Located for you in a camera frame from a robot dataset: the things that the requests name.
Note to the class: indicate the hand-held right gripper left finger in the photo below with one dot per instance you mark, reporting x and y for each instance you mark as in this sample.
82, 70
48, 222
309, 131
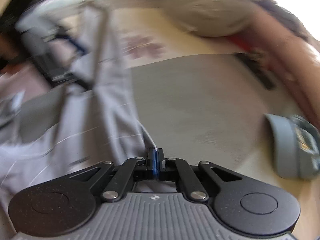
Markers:
152, 162

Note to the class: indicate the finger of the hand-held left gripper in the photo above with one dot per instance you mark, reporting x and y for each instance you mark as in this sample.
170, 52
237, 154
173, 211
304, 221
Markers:
77, 45

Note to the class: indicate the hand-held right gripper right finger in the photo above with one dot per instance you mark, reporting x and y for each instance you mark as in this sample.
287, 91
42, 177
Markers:
160, 162

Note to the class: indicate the grey pants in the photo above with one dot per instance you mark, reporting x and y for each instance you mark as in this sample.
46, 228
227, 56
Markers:
100, 105

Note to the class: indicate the blue cap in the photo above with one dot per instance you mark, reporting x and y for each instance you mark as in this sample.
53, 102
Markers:
287, 145

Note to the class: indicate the black phone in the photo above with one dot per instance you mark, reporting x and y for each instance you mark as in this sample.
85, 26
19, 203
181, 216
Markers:
260, 75

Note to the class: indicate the grey cat face cushion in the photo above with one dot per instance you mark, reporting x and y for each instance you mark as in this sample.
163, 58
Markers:
212, 12

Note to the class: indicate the pink floral quilt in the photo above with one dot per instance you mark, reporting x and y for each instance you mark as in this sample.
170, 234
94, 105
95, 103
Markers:
287, 55

